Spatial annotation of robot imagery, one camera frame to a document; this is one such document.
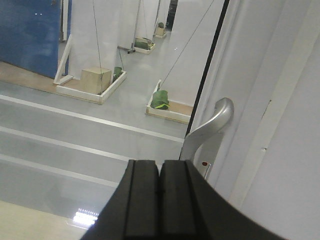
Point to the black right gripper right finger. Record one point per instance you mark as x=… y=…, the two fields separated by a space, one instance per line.
x=190 y=209

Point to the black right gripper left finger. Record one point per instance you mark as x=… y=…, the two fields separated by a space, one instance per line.
x=132 y=211

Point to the silver door handle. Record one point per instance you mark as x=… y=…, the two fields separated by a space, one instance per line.
x=223 y=113

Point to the white framed sliding glass door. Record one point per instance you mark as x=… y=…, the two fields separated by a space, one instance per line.
x=61 y=158

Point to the blue door panel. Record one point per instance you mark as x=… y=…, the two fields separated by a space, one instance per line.
x=30 y=34

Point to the green sandbag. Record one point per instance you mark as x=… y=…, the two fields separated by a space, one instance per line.
x=160 y=100

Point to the beige wooden block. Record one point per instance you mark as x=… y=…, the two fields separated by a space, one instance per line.
x=95 y=80

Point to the white wooden base frame right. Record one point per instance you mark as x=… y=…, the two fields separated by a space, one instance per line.
x=177 y=112

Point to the white wooden base frame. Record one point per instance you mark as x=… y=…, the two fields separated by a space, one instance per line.
x=69 y=86
x=177 y=112

